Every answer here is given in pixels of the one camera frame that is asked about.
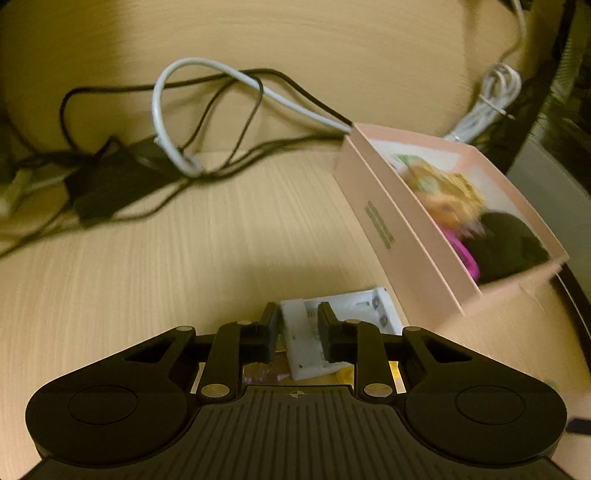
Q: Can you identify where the pink cardboard box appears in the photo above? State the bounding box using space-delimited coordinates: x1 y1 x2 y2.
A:
333 122 570 317

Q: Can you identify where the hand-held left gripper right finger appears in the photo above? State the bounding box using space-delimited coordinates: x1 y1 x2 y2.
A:
318 302 476 402

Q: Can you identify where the yellow pastry snack packet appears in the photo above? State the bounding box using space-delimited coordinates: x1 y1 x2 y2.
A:
399 154 485 232

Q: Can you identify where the pink toy figure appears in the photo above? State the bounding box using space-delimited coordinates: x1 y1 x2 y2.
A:
441 226 481 283

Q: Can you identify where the black plush toy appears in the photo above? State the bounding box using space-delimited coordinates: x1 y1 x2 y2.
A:
462 211 550 283

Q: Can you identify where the coiled grey cable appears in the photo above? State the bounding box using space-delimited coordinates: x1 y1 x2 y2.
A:
443 0 529 144

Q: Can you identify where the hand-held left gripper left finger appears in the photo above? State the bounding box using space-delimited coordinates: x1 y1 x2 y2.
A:
120 302 283 402

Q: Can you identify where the black cable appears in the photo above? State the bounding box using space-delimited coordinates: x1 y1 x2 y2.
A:
61 68 352 153

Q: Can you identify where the black power adapter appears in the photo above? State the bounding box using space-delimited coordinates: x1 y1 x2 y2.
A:
65 137 182 227

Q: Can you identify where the white power strip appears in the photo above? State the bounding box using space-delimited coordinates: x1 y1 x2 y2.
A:
0 166 65 217

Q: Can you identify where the computer case with glass panel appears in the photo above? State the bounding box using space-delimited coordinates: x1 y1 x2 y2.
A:
505 0 591 324

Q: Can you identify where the white plastic battery holder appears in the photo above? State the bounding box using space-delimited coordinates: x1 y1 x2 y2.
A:
279 286 402 381

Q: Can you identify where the looped grey cable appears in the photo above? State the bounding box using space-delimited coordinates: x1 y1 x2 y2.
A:
152 58 354 177

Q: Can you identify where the orange-brown snack packet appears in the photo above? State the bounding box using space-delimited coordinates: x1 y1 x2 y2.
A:
242 359 402 389

